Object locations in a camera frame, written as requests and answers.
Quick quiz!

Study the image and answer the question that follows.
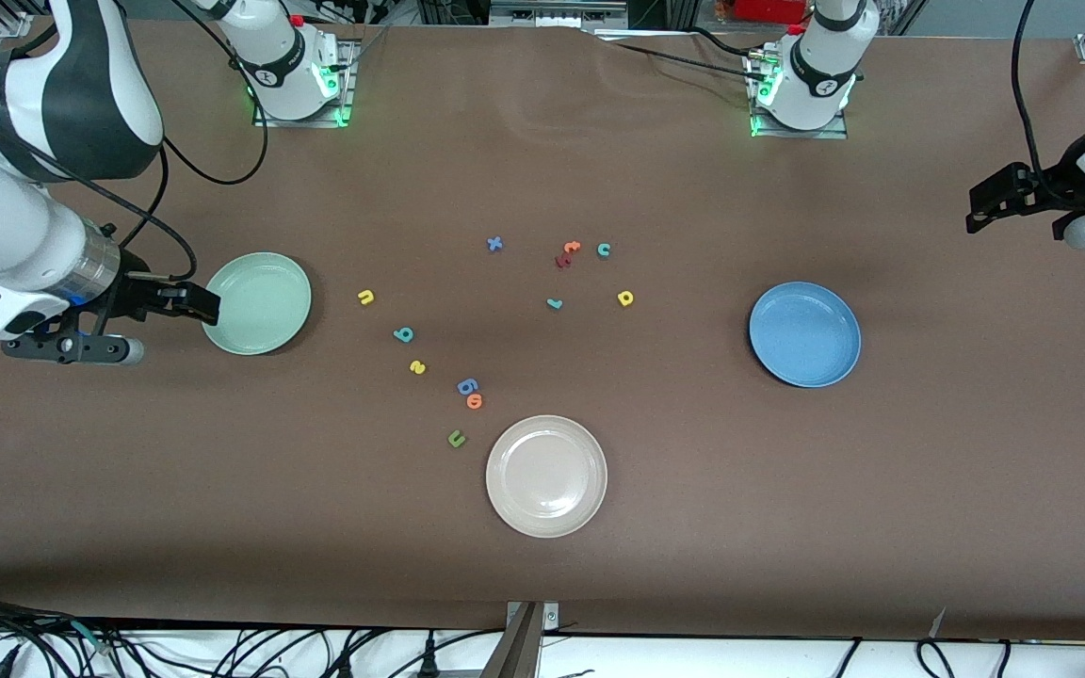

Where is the green plate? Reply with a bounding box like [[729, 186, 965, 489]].
[[201, 251, 313, 357]]

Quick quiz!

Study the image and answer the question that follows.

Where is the blue plate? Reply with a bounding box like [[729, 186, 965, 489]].
[[749, 282, 863, 389]]

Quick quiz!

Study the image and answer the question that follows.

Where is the red background box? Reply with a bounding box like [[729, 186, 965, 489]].
[[729, 0, 812, 24]]

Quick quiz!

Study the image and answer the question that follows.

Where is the brown paper table cover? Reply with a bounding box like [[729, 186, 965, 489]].
[[0, 19, 1085, 641]]

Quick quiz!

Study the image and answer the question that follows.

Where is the beige plate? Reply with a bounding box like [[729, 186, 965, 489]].
[[485, 414, 609, 539]]

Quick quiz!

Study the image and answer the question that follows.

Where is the grey background device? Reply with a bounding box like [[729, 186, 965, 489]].
[[489, 0, 628, 29]]

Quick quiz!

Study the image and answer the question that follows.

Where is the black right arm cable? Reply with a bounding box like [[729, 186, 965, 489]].
[[0, 0, 270, 283]]

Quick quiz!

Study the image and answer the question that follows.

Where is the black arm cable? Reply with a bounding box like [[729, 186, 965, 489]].
[[0, 0, 270, 283], [1012, 0, 1047, 180]]

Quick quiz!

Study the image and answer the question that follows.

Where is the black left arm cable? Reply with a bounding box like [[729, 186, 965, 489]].
[[1012, 0, 1047, 180]]

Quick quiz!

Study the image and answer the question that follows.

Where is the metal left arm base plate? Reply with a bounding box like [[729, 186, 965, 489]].
[[748, 47, 850, 140]]

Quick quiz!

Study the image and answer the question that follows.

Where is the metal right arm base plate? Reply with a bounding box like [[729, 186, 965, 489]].
[[251, 38, 358, 129]]

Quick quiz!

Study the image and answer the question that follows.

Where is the black cable on table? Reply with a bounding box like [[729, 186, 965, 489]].
[[590, 26, 769, 84]]

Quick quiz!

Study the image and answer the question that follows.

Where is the metal table edge bracket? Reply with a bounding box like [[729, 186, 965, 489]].
[[481, 601, 562, 678]]

